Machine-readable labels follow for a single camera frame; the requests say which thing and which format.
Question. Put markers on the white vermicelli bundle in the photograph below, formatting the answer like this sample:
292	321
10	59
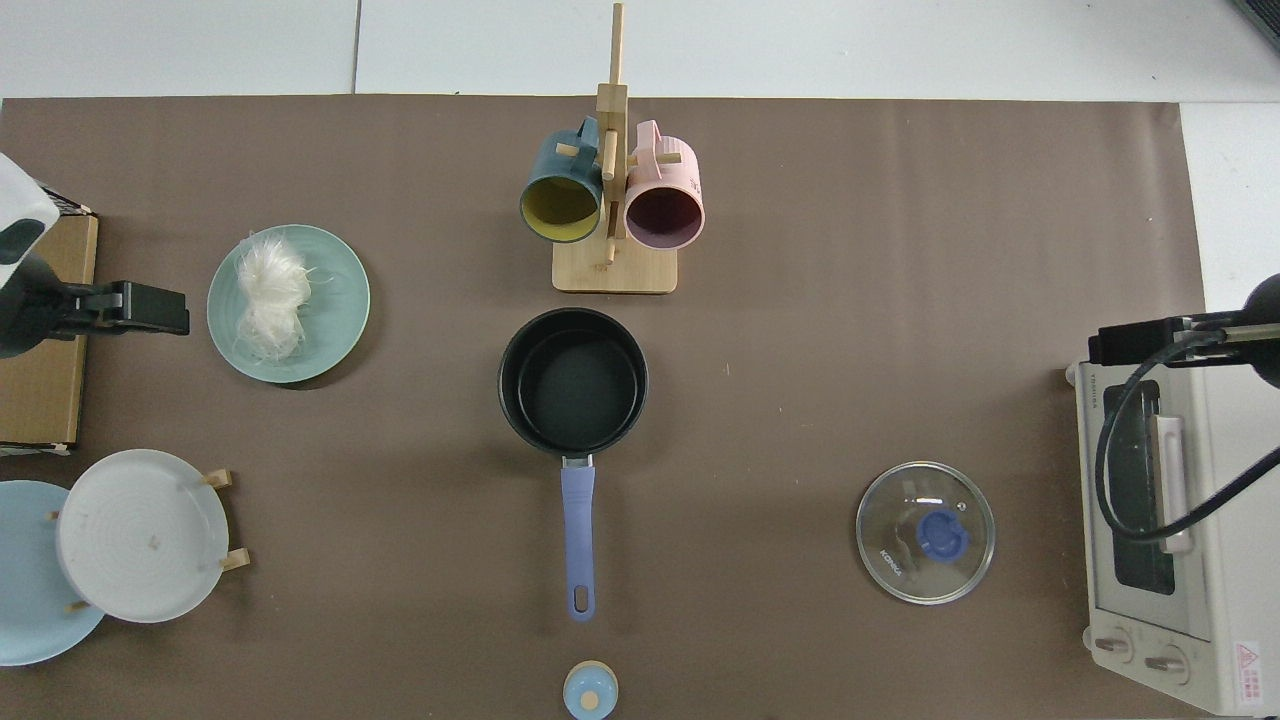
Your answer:
270	290

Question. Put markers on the glass lid blue knob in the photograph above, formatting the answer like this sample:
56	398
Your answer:
900	520

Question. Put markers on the pale green plate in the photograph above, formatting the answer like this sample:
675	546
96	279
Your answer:
335	320

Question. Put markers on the wooden plate rack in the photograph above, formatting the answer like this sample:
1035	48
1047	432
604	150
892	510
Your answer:
218	478

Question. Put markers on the white plate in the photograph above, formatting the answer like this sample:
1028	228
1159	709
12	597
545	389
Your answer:
140	535

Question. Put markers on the light blue plate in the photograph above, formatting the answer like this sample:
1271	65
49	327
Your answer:
30	600

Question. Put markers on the pale toaster oven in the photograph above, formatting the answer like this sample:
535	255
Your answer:
1240	550

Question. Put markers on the dark grey slanted object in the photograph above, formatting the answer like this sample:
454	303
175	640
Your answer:
1268	15

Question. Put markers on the brown table cloth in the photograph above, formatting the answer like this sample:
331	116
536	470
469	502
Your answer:
800	400

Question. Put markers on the dark teal mug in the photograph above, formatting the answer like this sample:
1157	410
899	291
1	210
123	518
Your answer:
548	168

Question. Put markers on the wooden cup stand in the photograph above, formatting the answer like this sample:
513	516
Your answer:
615	270

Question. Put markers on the pink ribbed mug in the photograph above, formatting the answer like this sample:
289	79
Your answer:
675	165

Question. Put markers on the small blue round thing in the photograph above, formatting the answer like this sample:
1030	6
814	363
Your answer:
575	690

